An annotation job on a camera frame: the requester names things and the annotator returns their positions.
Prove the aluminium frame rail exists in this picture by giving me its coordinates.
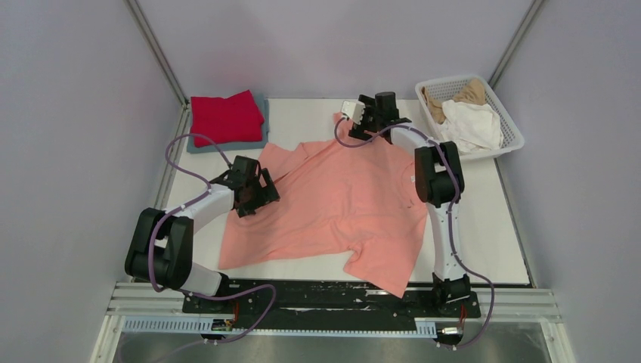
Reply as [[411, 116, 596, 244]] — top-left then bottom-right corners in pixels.
[[106, 282, 562, 323]]

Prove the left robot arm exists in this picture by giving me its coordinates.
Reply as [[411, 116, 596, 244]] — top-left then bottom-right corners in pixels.
[[125, 156, 280, 313]]

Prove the folded grey-blue t shirt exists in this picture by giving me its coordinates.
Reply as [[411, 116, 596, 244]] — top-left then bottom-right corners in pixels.
[[187, 91, 270, 154]]

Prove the white plastic basket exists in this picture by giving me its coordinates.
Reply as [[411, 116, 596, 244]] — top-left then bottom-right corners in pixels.
[[415, 74, 525, 161]]

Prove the salmon pink t shirt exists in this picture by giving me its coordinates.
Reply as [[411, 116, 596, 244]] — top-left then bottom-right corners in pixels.
[[218, 122, 428, 297]]

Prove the tan t shirt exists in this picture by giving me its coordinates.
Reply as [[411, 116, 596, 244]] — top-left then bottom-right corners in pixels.
[[420, 79, 485, 125]]

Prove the slotted cable duct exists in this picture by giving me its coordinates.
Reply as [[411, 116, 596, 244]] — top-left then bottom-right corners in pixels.
[[122, 316, 438, 340]]

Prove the folded red t shirt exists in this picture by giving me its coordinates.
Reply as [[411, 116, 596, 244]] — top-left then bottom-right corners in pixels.
[[190, 90, 265, 145]]

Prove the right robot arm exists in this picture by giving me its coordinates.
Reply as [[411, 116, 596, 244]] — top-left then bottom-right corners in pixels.
[[339, 92, 472, 316]]

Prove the white t shirt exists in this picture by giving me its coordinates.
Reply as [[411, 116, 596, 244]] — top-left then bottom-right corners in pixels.
[[438, 100, 504, 154]]

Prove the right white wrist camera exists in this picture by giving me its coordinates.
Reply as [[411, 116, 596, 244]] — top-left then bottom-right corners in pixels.
[[340, 100, 365, 124]]

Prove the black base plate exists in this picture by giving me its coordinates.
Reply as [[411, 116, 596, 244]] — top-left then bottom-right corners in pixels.
[[182, 279, 482, 332]]

